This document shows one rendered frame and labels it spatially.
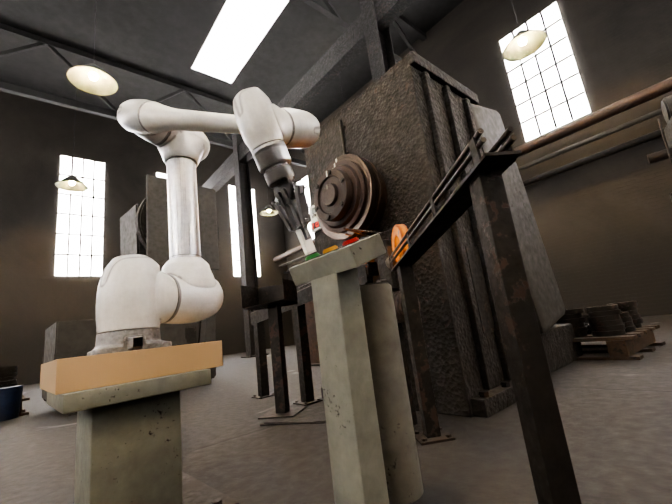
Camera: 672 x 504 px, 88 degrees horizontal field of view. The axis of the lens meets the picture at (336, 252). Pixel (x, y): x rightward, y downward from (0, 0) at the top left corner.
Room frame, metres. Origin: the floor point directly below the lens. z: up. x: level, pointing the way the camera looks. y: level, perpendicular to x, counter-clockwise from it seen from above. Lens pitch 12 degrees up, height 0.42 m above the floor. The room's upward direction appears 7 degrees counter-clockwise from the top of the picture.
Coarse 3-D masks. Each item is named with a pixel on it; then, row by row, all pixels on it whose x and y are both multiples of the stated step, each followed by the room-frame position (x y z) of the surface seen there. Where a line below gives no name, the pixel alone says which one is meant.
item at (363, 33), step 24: (360, 0) 4.69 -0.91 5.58; (384, 0) 4.41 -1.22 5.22; (408, 0) 4.25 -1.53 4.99; (360, 24) 4.81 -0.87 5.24; (384, 24) 4.62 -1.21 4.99; (336, 48) 5.27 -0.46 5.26; (360, 48) 5.04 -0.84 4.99; (384, 48) 4.78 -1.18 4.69; (312, 72) 5.82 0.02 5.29; (336, 72) 5.54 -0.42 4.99; (384, 72) 4.52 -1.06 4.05; (288, 96) 6.47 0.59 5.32; (312, 96) 6.13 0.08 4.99; (240, 144) 8.23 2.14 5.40; (240, 168) 8.43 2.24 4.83; (240, 192) 8.27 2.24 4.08; (240, 216) 8.32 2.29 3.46; (240, 240) 8.39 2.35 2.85; (240, 264) 8.45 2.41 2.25
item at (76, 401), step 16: (128, 384) 0.84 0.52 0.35; (144, 384) 0.87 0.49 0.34; (160, 384) 0.89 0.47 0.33; (176, 384) 0.92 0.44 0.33; (192, 384) 0.95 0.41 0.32; (48, 400) 0.95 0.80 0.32; (64, 400) 0.76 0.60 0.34; (80, 400) 0.78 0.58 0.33; (96, 400) 0.80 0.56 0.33; (112, 400) 0.82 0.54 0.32; (128, 400) 0.84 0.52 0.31
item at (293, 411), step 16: (240, 288) 1.96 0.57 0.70; (256, 288) 2.14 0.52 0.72; (272, 288) 2.13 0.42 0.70; (288, 288) 1.97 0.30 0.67; (256, 304) 2.13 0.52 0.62; (272, 304) 1.99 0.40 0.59; (288, 304) 2.11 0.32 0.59; (272, 320) 1.99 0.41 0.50; (272, 336) 1.99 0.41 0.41; (272, 352) 2.00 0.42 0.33; (272, 368) 2.00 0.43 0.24; (288, 400) 2.03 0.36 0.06; (272, 416) 1.94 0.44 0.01; (288, 416) 1.91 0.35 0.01
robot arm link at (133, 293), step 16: (128, 256) 0.94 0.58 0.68; (144, 256) 0.98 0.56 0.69; (112, 272) 0.92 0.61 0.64; (128, 272) 0.92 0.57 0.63; (144, 272) 0.95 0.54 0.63; (160, 272) 1.00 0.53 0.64; (112, 288) 0.91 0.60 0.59; (128, 288) 0.92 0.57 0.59; (144, 288) 0.94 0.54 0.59; (160, 288) 0.99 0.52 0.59; (176, 288) 1.04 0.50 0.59; (96, 304) 0.93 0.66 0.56; (112, 304) 0.90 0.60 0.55; (128, 304) 0.91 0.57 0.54; (144, 304) 0.94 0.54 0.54; (160, 304) 0.99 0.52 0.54; (176, 304) 1.04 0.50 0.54; (96, 320) 0.93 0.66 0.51; (112, 320) 0.91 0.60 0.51; (128, 320) 0.92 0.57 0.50; (144, 320) 0.94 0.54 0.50; (160, 320) 1.02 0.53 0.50
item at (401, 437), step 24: (360, 288) 0.92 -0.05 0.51; (384, 288) 0.92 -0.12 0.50; (384, 312) 0.91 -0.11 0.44; (384, 336) 0.91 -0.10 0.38; (384, 360) 0.91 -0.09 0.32; (384, 384) 0.91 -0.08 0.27; (384, 408) 0.91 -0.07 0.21; (408, 408) 0.94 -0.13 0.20; (384, 432) 0.91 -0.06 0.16; (408, 432) 0.92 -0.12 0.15; (384, 456) 0.92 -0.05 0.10; (408, 456) 0.92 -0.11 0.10; (408, 480) 0.91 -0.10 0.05
